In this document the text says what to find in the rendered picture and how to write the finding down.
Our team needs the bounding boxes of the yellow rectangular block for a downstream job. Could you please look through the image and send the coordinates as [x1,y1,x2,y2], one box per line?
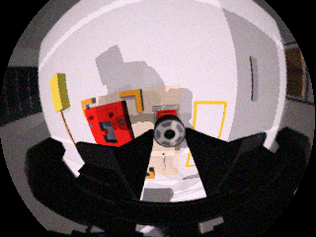
[48,72,71,112]

